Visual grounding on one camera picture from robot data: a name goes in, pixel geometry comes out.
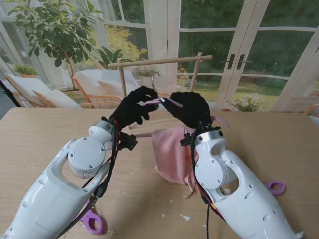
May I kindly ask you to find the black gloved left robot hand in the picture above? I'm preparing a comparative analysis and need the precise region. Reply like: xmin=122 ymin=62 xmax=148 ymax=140
xmin=109 ymin=85 xmax=160 ymax=132

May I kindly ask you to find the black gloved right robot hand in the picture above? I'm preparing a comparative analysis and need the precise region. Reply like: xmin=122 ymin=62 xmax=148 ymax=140
xmin=160 ymin=91 xmax=212 ymax=130

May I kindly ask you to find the pink hanger with metal hook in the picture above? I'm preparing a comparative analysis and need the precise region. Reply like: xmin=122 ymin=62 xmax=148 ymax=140
xmin=135 ymin=71 xmax=232 ymax=139

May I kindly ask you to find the pink square towel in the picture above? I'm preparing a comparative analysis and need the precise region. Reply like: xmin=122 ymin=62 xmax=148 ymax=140
xmin=151 ymin=125 xmax=200 ymax=193

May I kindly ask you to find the purple plastic clothes peg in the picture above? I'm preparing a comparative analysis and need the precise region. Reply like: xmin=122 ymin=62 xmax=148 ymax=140
xmin=263 ymin=180 xmax=287 ymax=198
xmin=79 ymin=207 xmax=105 ymax=236

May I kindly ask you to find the wooden tabletop drying rack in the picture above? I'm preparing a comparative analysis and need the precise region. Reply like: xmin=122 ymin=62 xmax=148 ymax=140
xmin=107 ymin=51 xmax=213 ymax=130

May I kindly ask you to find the printed garden room backdrop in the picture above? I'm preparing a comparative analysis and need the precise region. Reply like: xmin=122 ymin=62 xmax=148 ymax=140
xmin=0 ymin=0 xmax=319 ymax=118

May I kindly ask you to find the black tripod stand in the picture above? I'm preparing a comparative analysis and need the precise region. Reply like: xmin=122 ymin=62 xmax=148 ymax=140
xmin=0 ymin=79 xmax=21 ymax=108

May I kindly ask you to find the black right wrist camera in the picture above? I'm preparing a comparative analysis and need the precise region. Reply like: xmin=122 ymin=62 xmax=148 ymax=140
xmin=179 ymin=132 xmax=197 ymax=147

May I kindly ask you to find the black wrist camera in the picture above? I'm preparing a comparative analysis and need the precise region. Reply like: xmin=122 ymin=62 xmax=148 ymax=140
xmin=119 ymin=132 xmax=139 ymax=152
xmin=179 ymin=132 xmax=197 ymax=147

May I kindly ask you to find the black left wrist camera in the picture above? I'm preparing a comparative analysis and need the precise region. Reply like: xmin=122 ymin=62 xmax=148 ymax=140
xmin=119 ymin=132 xmax=139 ymax=152

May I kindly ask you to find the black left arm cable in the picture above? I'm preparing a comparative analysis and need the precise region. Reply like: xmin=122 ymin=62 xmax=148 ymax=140
xmin=58 ymin=119 xmax=121 ymax=239

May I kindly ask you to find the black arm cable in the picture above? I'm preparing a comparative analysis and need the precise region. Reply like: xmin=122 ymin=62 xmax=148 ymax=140
xmin=190 ymin=138 xmax=226 ymax=239
xmin=58 ymin=119 xmax=121 ymax=239

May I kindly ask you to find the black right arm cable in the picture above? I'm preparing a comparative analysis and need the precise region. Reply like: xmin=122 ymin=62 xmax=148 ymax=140
xmin=190 ymin=138 xmax=226 ymax=239

